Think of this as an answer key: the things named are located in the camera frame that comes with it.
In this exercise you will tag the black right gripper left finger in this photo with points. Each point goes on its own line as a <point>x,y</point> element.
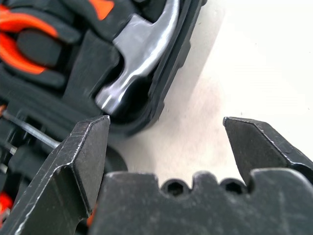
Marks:
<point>56,186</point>

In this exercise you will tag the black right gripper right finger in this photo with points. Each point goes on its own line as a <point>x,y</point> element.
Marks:
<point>256,147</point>

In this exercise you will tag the black plastic tool case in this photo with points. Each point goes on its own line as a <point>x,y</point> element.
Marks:
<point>88,61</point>

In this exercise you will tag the thin metal screwdriver shaft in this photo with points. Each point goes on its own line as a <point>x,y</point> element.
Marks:
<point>34,131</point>

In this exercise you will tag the silver steel hammer head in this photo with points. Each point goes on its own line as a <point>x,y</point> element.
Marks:
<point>144,49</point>

